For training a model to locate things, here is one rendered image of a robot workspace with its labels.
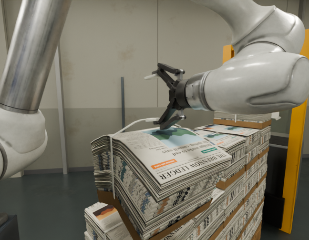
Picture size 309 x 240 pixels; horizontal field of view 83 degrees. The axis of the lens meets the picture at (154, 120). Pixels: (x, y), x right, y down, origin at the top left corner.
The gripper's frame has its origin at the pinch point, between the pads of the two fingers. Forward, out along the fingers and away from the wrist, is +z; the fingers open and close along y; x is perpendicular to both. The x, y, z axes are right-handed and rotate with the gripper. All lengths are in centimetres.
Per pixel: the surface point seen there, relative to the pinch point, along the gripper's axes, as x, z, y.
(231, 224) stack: 57, 4, 71
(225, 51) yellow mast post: 145, 63, -57
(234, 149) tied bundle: 54, 1, 27
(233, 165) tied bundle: 54, 2, 36
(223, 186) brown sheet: 44, 0, 44
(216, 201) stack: 36, -1, 48
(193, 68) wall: 209, 164, -65
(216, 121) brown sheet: 97, 41, 16
